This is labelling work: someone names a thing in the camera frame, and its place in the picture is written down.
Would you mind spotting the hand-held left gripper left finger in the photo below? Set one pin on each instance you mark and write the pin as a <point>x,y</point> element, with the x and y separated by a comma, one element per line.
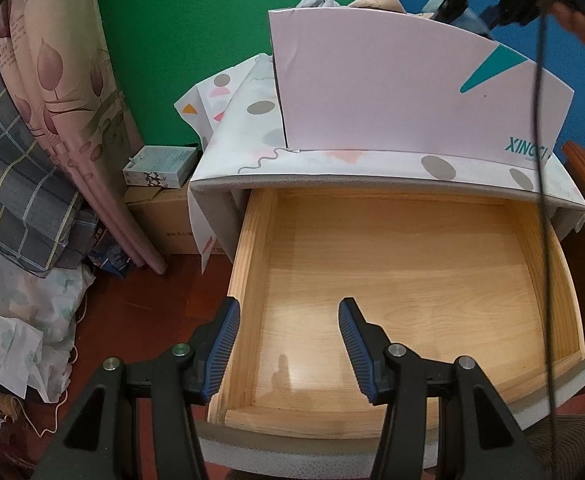
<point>222,350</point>

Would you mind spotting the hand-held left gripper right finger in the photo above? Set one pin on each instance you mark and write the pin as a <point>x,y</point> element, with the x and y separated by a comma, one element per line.
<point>360,355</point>

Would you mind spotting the light blue sock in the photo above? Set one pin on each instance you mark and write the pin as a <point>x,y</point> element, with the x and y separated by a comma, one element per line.
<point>472,22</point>

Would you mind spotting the wooden drawer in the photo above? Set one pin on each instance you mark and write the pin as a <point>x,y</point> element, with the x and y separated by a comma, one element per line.
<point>397,270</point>

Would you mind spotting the white cardboard box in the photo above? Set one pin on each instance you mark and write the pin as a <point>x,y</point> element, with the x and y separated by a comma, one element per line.
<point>372,75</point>

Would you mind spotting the person's right hand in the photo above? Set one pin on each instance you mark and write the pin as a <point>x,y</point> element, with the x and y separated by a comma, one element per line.
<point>582,27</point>

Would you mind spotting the brown cardboard box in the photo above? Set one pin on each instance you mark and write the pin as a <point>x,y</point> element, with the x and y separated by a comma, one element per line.
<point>172,225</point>

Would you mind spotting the dark blue packet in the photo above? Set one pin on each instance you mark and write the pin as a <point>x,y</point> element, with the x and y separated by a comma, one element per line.
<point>110,255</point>

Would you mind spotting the small printed box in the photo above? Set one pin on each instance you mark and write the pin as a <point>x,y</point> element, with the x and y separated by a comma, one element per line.
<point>162,165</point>

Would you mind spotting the white floral cloth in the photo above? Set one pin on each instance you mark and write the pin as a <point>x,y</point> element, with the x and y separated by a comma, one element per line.
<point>22,300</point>

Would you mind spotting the white patterned cabinet cloth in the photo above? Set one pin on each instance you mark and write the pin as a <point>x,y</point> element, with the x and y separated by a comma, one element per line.
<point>257,135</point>

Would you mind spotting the dark grey cloth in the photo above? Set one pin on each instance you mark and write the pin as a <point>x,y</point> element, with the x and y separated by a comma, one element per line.
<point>567,450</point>

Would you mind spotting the grey plaid blanket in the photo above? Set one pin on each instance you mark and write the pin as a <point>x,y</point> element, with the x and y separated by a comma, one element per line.
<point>7,170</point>

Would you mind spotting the pink floral quilt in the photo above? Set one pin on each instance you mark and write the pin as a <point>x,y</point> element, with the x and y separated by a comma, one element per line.
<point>57,60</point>

